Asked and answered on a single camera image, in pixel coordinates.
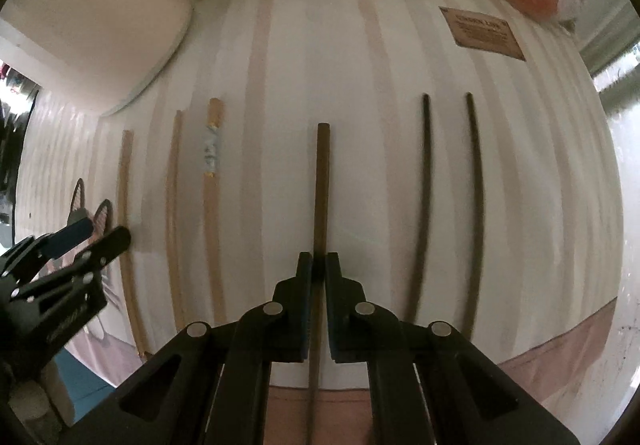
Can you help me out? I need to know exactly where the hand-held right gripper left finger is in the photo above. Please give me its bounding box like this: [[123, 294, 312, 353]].
[[72, 251, 315, 445]]

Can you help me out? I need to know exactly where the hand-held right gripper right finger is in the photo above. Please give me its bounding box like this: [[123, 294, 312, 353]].
[[325, 251, 581, 445]]

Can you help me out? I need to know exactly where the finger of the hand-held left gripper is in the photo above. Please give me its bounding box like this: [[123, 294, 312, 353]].
[[40, 216, 95, 260], [75, 226, 132, 279]]

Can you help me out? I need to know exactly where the light chopstick with white end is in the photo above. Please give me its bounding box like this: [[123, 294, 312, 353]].
[[119, 129, 151, 361], [166, 110, 188, 331]]

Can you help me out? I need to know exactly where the patterned-top wooden chopstick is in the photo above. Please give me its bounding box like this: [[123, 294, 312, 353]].
[[201, 98, 228, 326]]

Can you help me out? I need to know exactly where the tan wooden chopstick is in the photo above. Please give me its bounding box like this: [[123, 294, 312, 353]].
[[304, 122, 332, 445]]

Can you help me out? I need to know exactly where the dark wooden chopstick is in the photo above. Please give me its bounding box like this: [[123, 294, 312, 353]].
[[402, 94, 433, 323], [460, 92, 487, 341]]

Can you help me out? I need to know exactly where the cream utensil holder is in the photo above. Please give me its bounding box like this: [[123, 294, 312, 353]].
[[0, 0, 196, 118]]

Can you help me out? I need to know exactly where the blue kitchen cabinet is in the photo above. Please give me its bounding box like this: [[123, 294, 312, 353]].
[[50, 350, 131, 426]]

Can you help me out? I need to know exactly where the black glass gas stove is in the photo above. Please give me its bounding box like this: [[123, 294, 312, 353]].
[[0, 60, 41, 236]]

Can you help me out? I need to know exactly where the grey window frame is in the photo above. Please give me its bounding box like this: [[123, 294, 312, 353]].
[[575, 0, 640, 81]]

